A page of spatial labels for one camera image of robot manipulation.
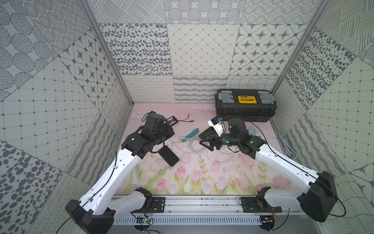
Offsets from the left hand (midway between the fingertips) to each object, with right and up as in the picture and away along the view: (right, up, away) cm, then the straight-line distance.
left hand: (171, 123), depth 72 cm
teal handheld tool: (+11, -9, +29) cm, 33 cm away
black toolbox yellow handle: (+51, +11, +26) cm, 59 cm away
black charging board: (-4, 0, +36) cm, 36 cm away
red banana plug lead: (+4, 0, +39) cm, 39 cm away
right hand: (+17, -9, +3) cm, 20 cm away
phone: (-4, -22, +20) cm, 30 cm away
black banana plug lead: (+8, 0, +39) cm, 40 cm away
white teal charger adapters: (+52, -7, +24) cm, 58 cm away
